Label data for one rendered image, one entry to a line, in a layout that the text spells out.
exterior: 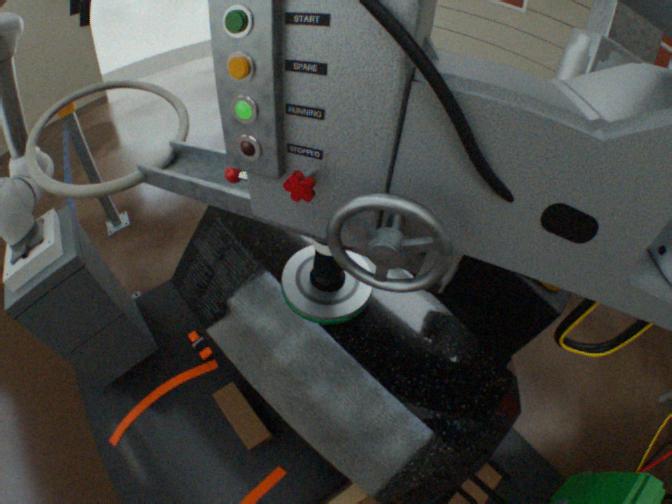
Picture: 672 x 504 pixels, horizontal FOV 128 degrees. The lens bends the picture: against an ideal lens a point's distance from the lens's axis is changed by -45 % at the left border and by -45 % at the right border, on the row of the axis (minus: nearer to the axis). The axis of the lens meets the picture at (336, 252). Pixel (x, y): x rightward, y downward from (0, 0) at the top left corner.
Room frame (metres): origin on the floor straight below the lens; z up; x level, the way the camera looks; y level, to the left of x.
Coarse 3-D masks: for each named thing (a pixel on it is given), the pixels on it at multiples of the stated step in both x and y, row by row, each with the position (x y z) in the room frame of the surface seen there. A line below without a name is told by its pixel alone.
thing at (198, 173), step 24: (192, 144) 0.57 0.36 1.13; (144, 168) 0.47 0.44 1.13; (168, 168) 0.53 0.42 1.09; (192, 168) 0.53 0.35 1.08; (216, 168) 0.54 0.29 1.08; (192, 192) 0.43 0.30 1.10; (216, 192) 0.41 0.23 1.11; (240, 192) 0.41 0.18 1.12; (408, 264) 0.31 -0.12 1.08; (432, 288) 0.26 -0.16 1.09
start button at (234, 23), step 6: (228, 12) 0.31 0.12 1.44; (234, 12) 0.30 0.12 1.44; (240, 12) 0.30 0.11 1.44; (228, 18) 0.30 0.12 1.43; (234, 18) 0.30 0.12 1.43; (240, 18) 0.30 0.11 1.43; (246, 18) 0.30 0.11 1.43; (228, 24) 0.30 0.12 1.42; (234, 24) 0.30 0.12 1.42; (240, 24) 0.30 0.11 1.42; (246, 24) 0.30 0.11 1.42; (228, 30) 0.30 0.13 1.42; (234, 30) 0.30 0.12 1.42; (240, 30) 0.30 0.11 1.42
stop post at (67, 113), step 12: (72, 108) 1.33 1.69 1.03; (72, 120) 1.32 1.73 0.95; (72, 132) 1.30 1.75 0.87; (84, 144) 1.33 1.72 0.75; (84, 156) 1.31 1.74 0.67; (84, 168) 1.29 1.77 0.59; (96, 168) 1.37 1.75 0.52; (96, 180) 1.32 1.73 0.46; (108, 204) 1.32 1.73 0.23; (108, 216) 1.29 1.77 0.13; (120, 216) 1.41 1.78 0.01; (108, 228) 1.27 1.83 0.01; (120, 228) 1.28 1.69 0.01
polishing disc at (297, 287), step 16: (304, 256) 0.47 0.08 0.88; (352, 256) 0.48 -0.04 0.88; (288, 272) 0.41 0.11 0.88; (304, 272) 0.42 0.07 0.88; (288, 288) 0.37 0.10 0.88; (304, 288) 0.37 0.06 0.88; (352, 288) 0.39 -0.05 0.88; (368, 288) 0.39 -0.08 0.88; (304, 304) 0.33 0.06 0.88; (320, 304) 0.34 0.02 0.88; (336, 304) 0.34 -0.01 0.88; (352, 304) 0.34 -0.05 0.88
